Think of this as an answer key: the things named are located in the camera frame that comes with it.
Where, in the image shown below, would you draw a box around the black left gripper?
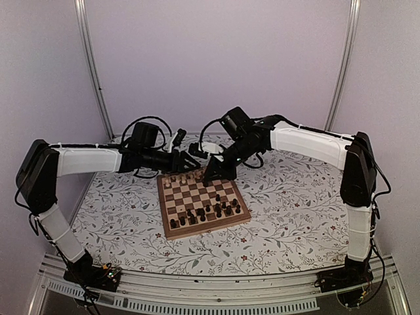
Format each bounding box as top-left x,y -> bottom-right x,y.
141,148 -> 201,176

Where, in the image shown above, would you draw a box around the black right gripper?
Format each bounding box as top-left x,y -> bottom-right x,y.
203,136 -> 259,182

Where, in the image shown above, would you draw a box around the tall dark chess piece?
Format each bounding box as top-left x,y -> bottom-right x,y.
187,209 -> 194,219

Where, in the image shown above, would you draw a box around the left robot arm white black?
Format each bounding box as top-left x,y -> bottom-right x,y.
16,116 -> 200,287

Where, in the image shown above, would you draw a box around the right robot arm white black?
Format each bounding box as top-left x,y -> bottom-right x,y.
198,107 -> 383,292

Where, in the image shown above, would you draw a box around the row of white chess pieces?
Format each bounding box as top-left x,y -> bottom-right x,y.
161,170 -> 203,188

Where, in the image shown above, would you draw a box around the wooden chess board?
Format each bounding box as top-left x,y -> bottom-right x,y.
157,174 -> 251,240

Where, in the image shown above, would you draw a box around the floral patterned table mat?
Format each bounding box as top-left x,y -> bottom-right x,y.
72,151 -> 348,276

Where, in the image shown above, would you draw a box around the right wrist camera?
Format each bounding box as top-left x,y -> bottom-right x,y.
188,142 -> 224,159

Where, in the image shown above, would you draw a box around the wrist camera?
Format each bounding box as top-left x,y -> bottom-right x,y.
166,129 -> 187,153
188,142 -> 224,159

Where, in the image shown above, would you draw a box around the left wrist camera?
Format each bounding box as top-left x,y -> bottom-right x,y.
166,129 -> 187,153

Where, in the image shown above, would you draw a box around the black looped cable left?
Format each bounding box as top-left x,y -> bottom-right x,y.
121,115 -> 173,142

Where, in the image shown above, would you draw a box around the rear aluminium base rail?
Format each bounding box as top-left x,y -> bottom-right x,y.
111,131 -> 326,137

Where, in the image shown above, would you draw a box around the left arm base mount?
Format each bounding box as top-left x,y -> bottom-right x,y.
64,262 -> 122,292

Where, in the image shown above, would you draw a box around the front aluminium slotted rail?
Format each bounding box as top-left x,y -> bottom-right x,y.
28,255 -> 411,314

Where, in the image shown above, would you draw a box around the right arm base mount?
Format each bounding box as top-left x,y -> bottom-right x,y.
314,257 -> 373,308

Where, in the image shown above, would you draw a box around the left aluminium frame post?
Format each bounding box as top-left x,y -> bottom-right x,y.
74,0 -> 115,139

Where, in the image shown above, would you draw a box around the aluminium frame post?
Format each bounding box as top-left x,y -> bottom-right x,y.
74,0 -> 115,139
324,0 -> 361,131

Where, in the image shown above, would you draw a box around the right aluminium frame post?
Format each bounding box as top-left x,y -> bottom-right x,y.
324,0 -> 361,131

